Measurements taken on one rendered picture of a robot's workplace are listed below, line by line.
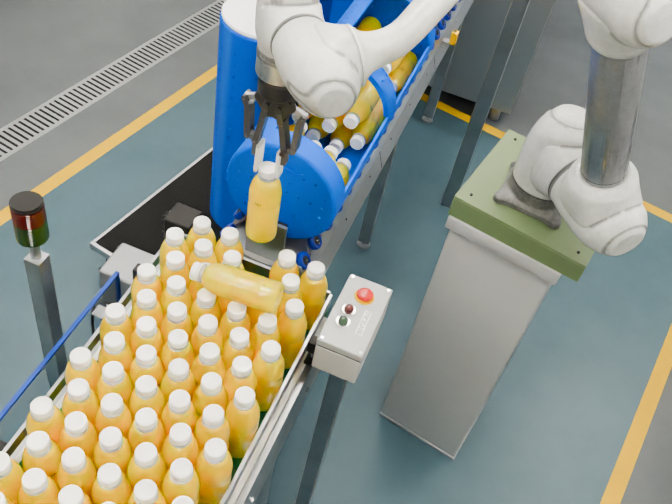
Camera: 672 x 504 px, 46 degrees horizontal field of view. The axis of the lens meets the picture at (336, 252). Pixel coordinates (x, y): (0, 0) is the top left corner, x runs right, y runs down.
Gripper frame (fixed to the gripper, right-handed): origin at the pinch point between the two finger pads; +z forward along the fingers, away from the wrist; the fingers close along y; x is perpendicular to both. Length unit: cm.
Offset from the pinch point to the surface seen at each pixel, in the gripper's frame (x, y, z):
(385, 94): -58, -9, 17
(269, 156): -16.9, 6.2, 14.7
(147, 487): 61, -7, 25
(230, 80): -83, 46, 50
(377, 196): -114, -5, 104
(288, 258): 0.8, -7.4, 25.1
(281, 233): -10.7, -1.3, 30.9
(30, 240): 29.1, 36.8, 15.8
